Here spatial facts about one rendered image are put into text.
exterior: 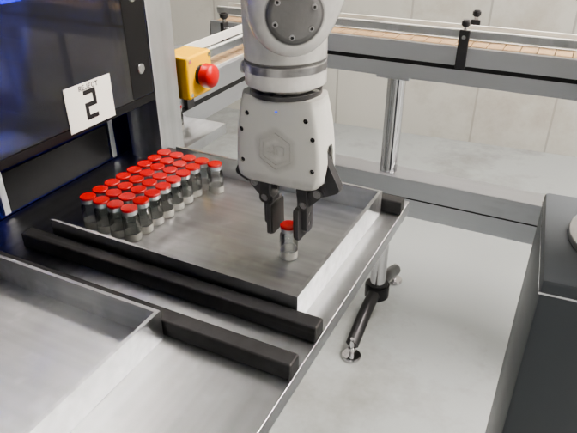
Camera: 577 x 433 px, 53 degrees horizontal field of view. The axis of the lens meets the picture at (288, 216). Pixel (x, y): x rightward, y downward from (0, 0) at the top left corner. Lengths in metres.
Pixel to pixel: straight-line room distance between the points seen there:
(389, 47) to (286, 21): 1.08
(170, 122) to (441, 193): 0.91
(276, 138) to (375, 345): 1.36
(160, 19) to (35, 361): 0.53
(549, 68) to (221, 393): 1.15
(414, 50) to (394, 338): 0.92
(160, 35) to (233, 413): 0.60
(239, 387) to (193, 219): 0.31
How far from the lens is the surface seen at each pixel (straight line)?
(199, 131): 1.09
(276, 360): 0.54
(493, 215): 1.66
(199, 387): 0.55
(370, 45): 1.56
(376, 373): 1.81
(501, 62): 1.49
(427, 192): 1.67
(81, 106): 0.81
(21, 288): 0.71
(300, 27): 0.48
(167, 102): 0.96
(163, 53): 0.94
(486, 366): 1.91
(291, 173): 0.61
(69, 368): 0.59
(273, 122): 0.60
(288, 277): 0.67
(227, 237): 0.74
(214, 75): 0.99
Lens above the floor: 1.27
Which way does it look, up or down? 30 degrees down
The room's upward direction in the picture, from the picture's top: straight up
